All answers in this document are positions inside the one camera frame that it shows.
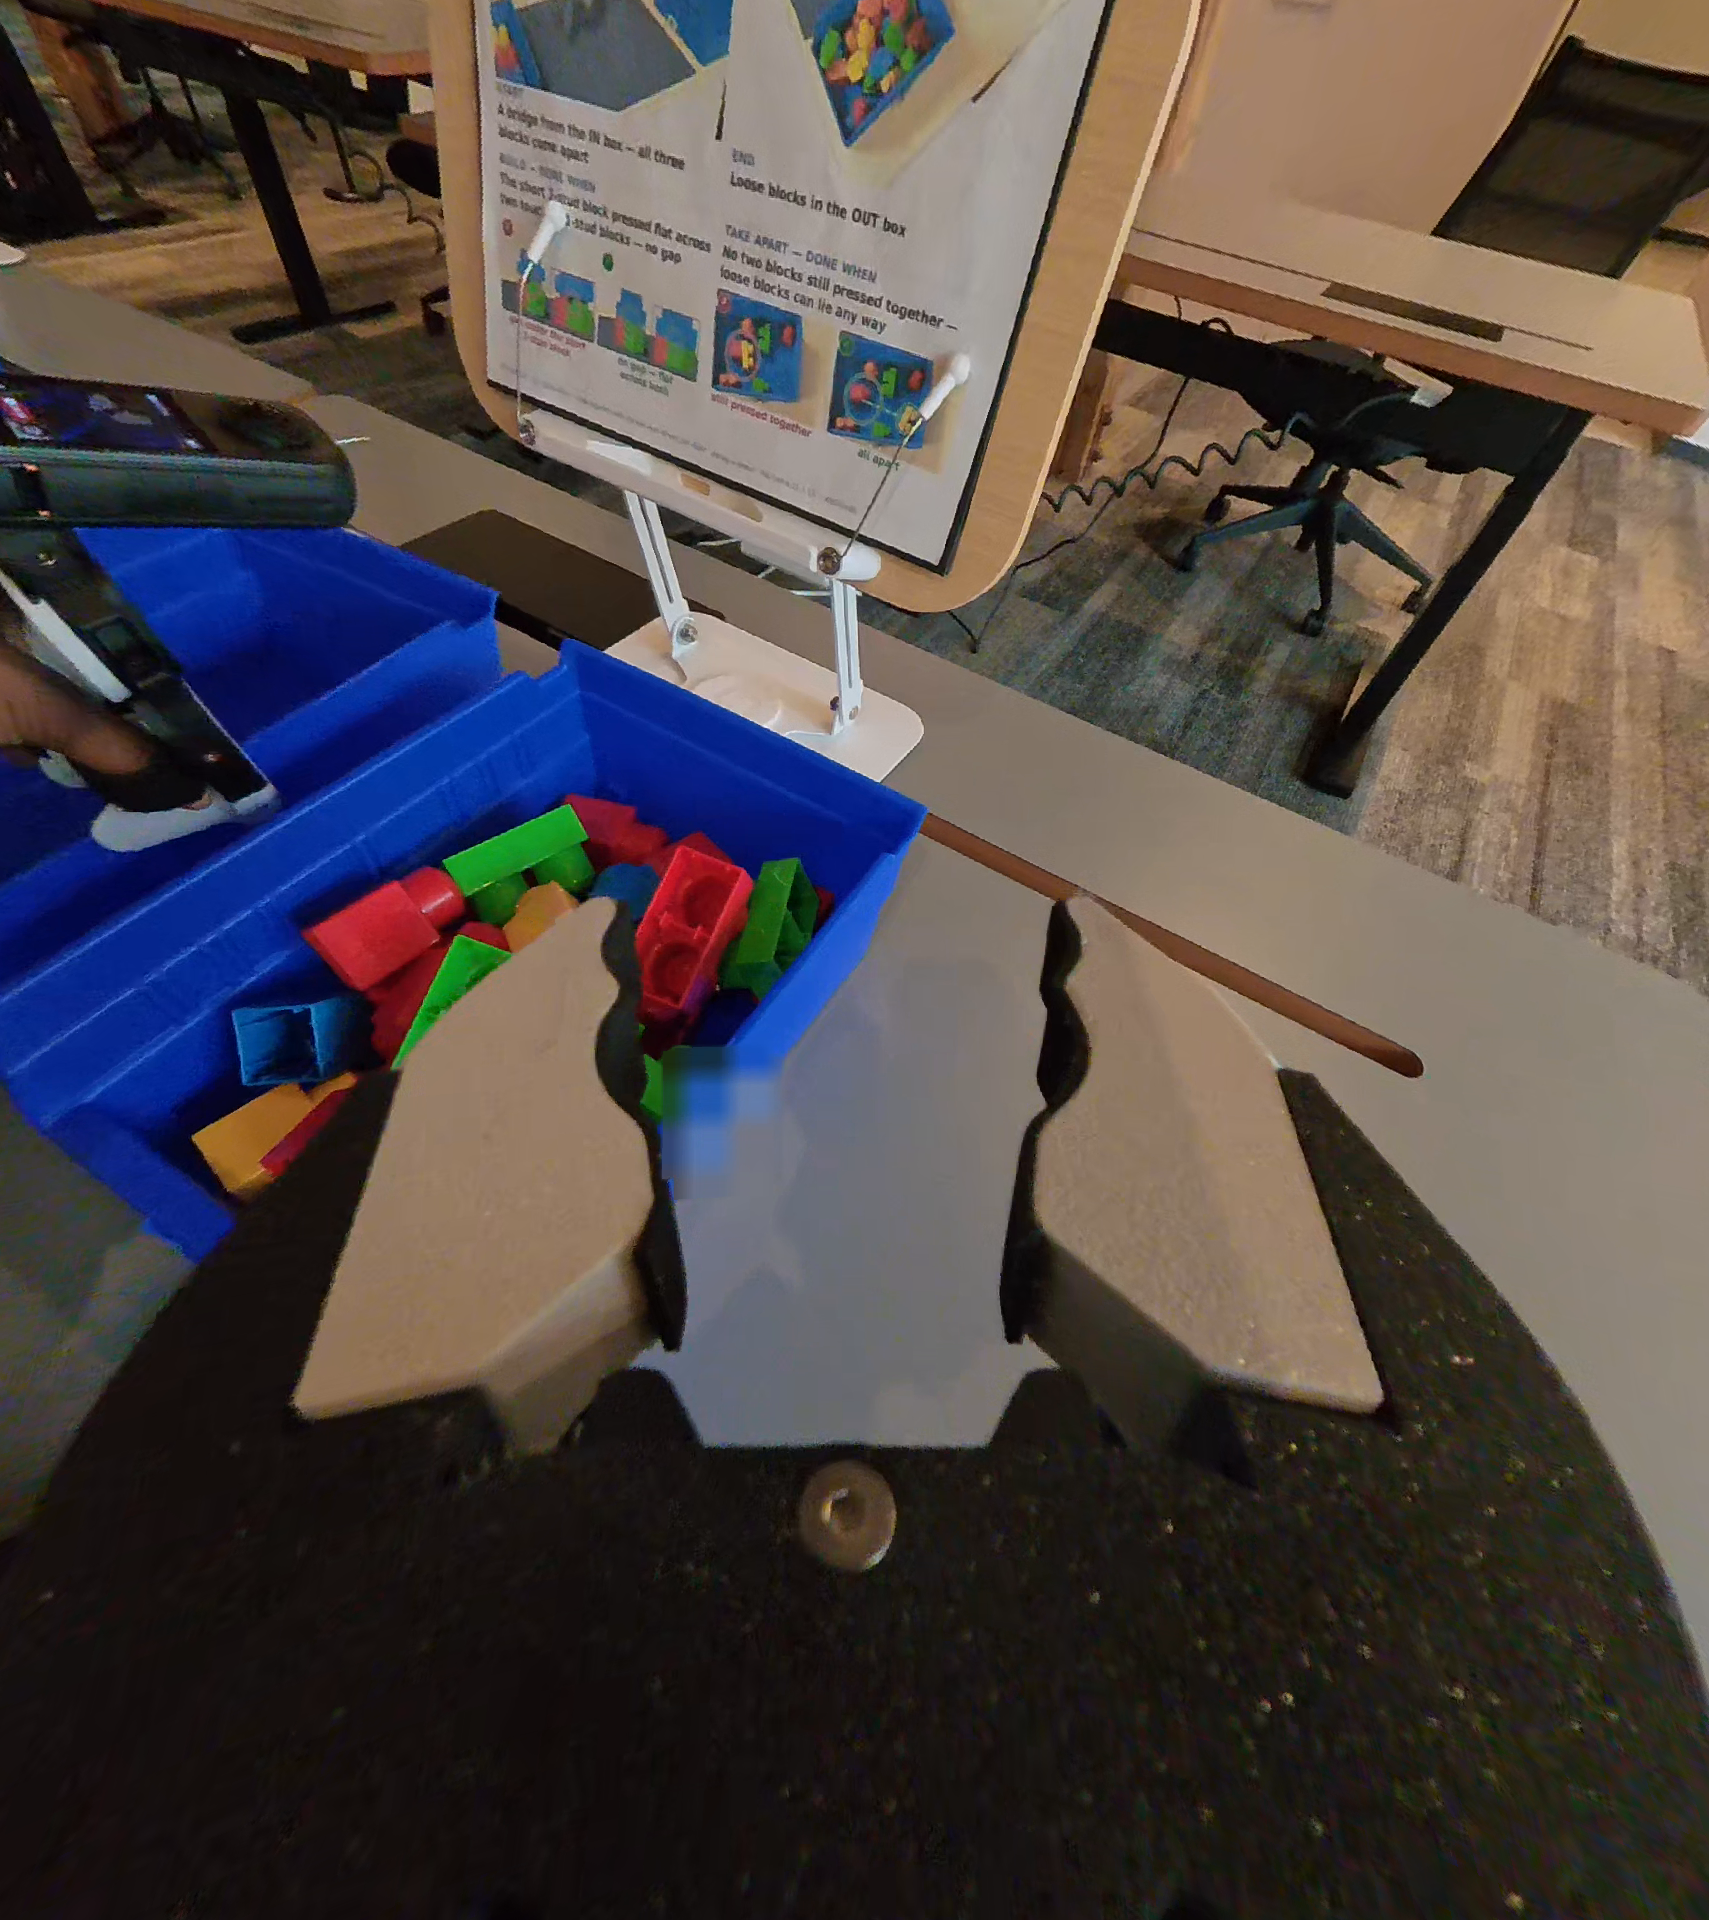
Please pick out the printed instruction sheet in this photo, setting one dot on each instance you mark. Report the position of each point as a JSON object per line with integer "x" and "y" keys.
{"x": 799, "y": 239}

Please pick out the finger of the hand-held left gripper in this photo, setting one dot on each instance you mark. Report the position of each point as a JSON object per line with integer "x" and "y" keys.
{"x": 179, "y": 821}
{"x": 149, "y": 703}

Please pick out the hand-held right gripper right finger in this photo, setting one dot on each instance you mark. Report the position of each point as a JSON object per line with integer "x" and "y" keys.
{"x": 1214, "y": 1205}

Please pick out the blue bin with white label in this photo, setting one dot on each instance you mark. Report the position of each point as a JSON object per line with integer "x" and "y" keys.
{"x": 351, "y": 643}

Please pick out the wooden background desk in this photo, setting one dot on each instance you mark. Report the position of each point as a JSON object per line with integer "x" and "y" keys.
{"x": 1456, "y": 315}
{"x": 288, "y": 64}

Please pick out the heap of assorted mega blocks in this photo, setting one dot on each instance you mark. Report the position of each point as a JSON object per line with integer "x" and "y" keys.
{"x": 495, "y": 901}

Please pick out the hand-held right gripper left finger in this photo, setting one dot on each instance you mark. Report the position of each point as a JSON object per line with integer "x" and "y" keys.
{"x": 481, "y": 1205}

